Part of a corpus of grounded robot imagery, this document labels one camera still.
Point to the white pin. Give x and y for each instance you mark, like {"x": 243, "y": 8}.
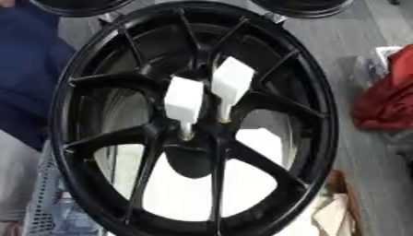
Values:
{"x": 183, "y": 100}
{"x": 231, "y": 80}

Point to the black spoked wheel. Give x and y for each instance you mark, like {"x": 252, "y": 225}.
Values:
{"x": 107, "y": 76}

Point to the black round wheel rim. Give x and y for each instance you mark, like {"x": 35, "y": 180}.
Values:
{"x": 306, "y": 9}
{"x": 80, "y": 7}

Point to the brown cardboard box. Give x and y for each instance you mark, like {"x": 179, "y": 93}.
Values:
{"x": 340, "y": 212}

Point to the white plastic bag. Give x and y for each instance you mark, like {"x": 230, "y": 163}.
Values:
{"x": 376, "y": 61}

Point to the grey perforated plastic crate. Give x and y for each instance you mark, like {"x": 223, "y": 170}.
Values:
{"x": 51, "y": 209}

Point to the red bag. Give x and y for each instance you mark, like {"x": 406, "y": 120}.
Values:
{"x": 388, "y": 98}

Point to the person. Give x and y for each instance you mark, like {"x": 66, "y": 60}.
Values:
{"x": 27, "y": 76}

